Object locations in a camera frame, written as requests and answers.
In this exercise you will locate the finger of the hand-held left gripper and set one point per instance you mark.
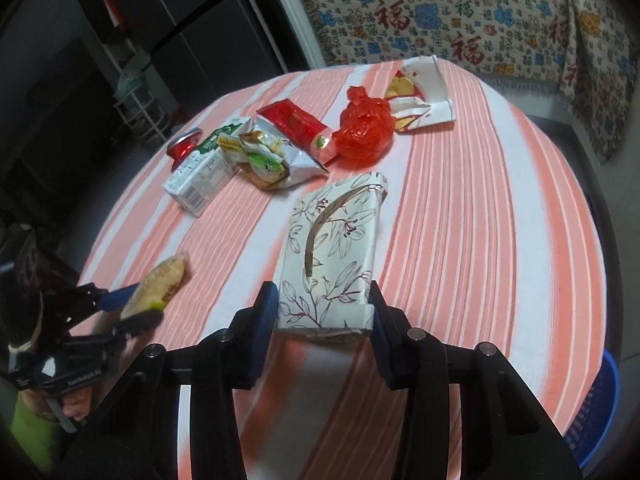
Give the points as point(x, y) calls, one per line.
point(112, 300)
point(135, 325)

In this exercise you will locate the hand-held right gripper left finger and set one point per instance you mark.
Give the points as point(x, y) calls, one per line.
point(265, 325)

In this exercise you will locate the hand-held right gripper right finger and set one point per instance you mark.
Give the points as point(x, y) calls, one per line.
point(380, 332)

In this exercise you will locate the yellow snack packet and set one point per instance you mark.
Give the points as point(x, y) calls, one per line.
point(157, 282)

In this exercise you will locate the floral tissue pack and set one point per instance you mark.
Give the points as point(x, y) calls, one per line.
point(330, 250)

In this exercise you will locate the white green milk carton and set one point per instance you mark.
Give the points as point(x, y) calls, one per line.
point(197, 182)

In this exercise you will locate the silver green snack bag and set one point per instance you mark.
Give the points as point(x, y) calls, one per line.
point(280, 160)

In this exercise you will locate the crushed red can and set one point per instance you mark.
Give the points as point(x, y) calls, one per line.
point(182, 147)

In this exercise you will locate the red plastic bag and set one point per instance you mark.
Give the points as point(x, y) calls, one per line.
point(362, 130)

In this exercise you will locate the red sachet packet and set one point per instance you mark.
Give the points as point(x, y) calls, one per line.
point(295, 122)

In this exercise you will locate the blue plastic basket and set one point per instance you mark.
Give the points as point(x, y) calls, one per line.
point(597, 410)

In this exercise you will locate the white yellow wrapper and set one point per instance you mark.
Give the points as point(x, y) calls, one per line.
point(425, 90)

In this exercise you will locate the person's left forearm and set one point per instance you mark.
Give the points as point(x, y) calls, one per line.
point(30, 435)

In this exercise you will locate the person's left hand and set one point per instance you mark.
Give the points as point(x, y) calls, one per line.
point(75, 402)

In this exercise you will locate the orange white striped tablecloth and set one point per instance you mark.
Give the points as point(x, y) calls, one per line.
point(475, 235)

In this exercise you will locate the white tiered storage rack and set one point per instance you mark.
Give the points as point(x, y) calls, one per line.
point(140, 105)

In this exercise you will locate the grey refrigerator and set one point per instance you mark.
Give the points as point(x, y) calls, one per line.
point(210, 25)

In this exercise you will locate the printed patterned cloth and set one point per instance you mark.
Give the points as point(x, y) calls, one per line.
point(450, 10)

